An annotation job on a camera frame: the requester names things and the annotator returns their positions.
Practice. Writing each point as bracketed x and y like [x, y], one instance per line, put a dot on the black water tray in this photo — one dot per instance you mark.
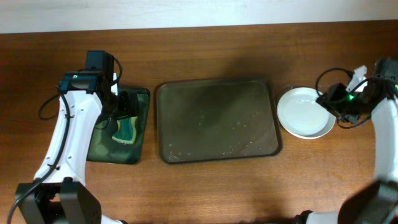
[104, 149]

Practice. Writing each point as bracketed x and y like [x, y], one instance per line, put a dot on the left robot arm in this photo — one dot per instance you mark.
[87, 97]

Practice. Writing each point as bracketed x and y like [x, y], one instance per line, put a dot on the green yellow sponge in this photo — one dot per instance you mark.
[126, 132]

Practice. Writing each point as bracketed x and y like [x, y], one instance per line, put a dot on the brown serving tray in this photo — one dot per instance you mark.
[216, 120]

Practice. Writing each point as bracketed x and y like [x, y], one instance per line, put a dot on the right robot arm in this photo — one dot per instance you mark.
[376, 202]

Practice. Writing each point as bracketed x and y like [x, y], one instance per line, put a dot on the pale green plate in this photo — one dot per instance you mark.
[300, 114]

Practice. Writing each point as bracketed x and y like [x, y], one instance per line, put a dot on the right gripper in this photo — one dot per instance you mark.
[331, 101]

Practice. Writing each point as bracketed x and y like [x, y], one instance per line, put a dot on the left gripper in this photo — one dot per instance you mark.
[128, 106]

